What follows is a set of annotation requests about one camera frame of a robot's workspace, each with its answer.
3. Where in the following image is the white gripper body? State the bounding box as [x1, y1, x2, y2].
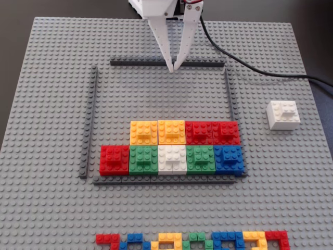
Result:
[129, 0, 187, 22]

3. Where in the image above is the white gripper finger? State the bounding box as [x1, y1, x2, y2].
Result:
[173, 4, 203, 71]
[147, 15, 175, 73]

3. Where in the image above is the white lego cube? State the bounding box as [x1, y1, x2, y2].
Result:
[265, 100, 301, 130]
[157, 144, 188, 176]

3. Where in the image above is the yellow lego cube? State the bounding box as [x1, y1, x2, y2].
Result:
[158, 119, 187, 146]
[129, 120, 159, 146]

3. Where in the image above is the red lego cube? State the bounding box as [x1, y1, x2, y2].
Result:
[185, 120, 214, 146]
[99, 144, 130, 177]
[212, 120, 241, 146]

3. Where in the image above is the green lego cube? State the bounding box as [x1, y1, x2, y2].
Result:
[186, 144, 216, 176]
[129, 144, 159, 176]

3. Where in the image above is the blue lego cube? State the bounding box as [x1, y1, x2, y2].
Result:
[213, 144, 246, 178]

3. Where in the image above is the dark gray brick strip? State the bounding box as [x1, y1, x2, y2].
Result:
[92, 174, 241, 186]
[79, 65, 99, 179]
[223, 67, 248, 178]
[109, 58, 226, 68]

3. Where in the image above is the gray lego baseplate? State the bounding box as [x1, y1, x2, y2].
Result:
[0, 16, 333, 250]

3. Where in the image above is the yellow brick letter B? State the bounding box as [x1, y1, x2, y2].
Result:
[150, 232, 183, 250]

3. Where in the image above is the blue brick letter O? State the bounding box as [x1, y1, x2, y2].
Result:
[119, 233, 151, 250]

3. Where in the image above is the green brick letter O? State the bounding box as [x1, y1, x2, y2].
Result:
[182, 232, 214, 250]

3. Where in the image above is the blue brick letter G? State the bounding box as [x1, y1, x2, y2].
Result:
[212, 231, 245, 250]

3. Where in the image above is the red brick letter T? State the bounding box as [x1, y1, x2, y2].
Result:
[95, 233, 121, 250]

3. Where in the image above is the yellow brick letter E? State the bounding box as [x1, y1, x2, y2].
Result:
[242, 231, 267, 250]

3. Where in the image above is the red brick letter L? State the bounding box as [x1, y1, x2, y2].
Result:
[264, 230, 291, 250]

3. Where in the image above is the black cable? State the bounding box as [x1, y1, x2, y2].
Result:
[199, 14, 333, 88]

